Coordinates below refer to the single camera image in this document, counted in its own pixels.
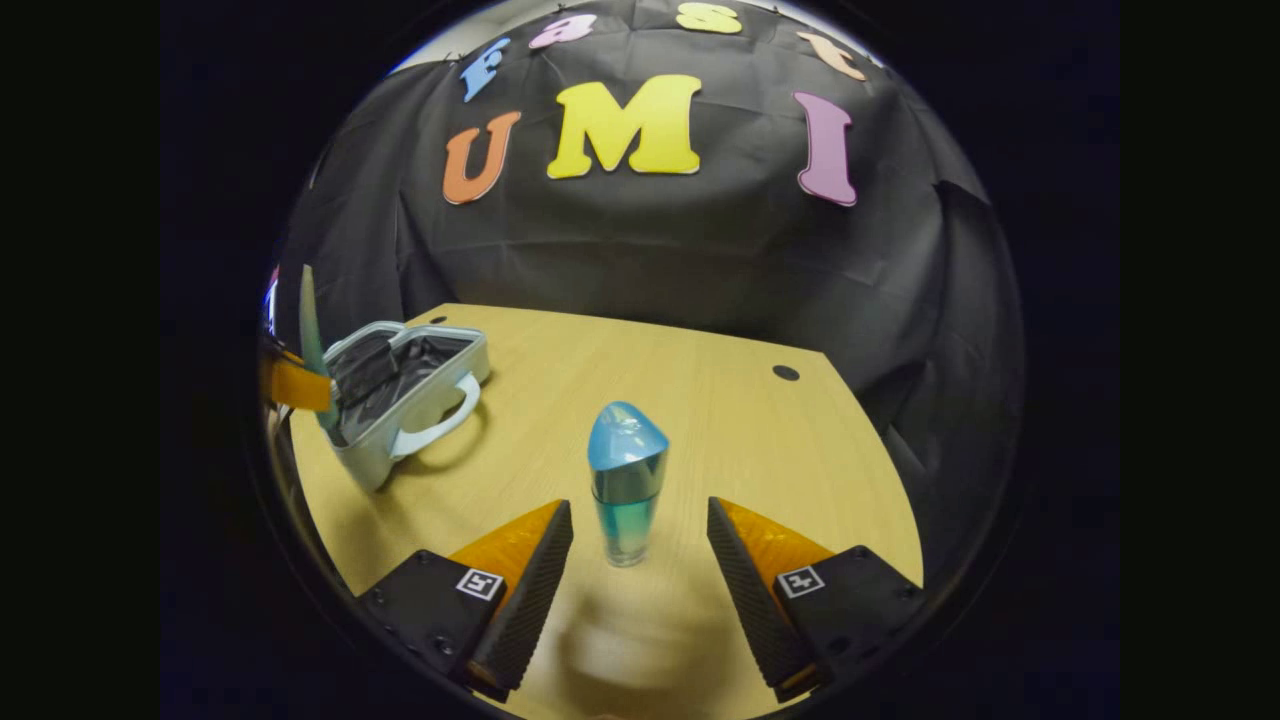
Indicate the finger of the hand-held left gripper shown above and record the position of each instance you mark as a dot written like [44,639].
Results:
[300,385]

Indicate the light blue suitcase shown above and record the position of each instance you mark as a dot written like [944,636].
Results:
[400,380]

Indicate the blue capped gradient bottle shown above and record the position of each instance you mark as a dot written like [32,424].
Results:
[627,500]

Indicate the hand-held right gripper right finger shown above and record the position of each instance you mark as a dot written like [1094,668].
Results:
[755,600]

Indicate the black backdrop cloth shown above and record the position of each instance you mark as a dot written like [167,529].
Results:
[650,250]

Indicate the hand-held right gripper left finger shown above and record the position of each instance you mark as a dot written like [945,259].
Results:
[530,610]

